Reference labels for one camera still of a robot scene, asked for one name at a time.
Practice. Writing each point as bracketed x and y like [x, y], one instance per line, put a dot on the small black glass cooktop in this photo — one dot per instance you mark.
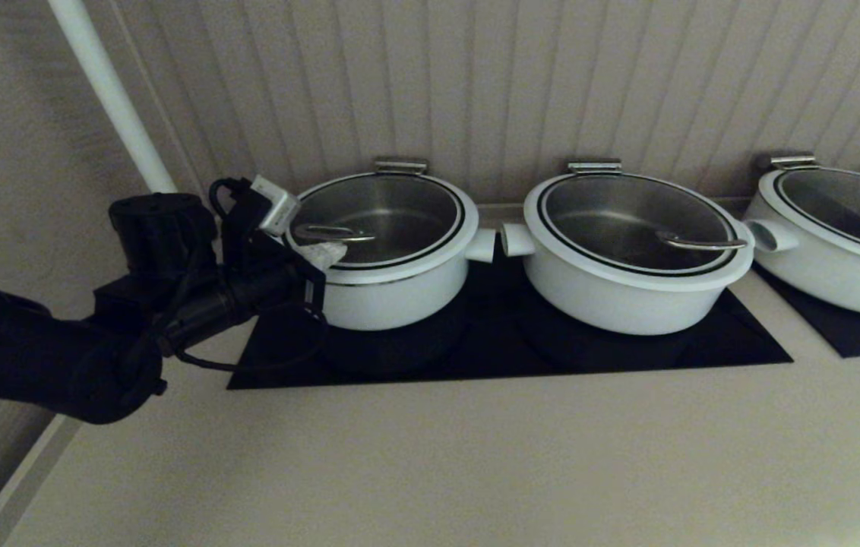
[855, 334]

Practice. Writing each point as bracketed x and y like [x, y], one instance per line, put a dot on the white round pole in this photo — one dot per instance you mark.
[111, 91]

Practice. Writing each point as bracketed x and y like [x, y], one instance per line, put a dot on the steel lid bracket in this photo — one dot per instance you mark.
[791, 161]
[594, 167]
[401, 165]

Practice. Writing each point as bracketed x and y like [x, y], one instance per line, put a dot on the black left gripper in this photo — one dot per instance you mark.
[263, 292]

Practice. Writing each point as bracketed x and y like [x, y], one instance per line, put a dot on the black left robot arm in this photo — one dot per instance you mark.
[20, 357]

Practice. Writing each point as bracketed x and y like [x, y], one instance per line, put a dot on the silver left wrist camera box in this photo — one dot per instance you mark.
[276, 205]

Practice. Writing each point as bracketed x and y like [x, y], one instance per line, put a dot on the white pot with steel inside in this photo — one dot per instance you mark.
[817, 281]
[627, 308]

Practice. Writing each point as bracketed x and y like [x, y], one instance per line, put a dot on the wide black glass cooktop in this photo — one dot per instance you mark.
[491, 353]

